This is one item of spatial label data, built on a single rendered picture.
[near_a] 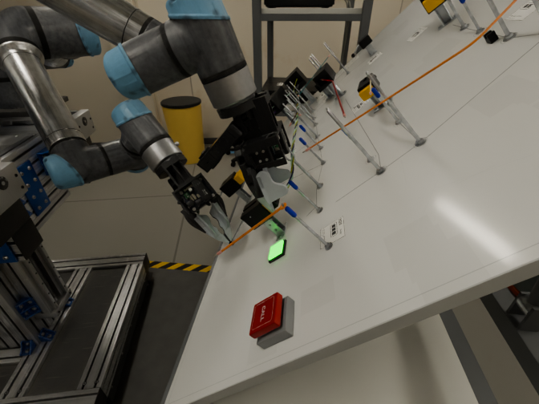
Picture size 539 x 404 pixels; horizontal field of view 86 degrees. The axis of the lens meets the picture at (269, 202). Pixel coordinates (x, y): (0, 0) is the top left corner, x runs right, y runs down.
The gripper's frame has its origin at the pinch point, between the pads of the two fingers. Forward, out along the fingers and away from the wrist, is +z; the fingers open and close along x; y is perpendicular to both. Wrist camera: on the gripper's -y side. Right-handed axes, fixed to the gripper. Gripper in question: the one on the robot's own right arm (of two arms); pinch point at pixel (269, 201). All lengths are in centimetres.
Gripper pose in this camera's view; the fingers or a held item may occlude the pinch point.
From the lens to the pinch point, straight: 57.0
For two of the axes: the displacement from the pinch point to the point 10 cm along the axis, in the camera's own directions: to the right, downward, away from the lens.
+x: 1.5, -5.8, 8.0
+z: 3.6, 7.9, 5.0
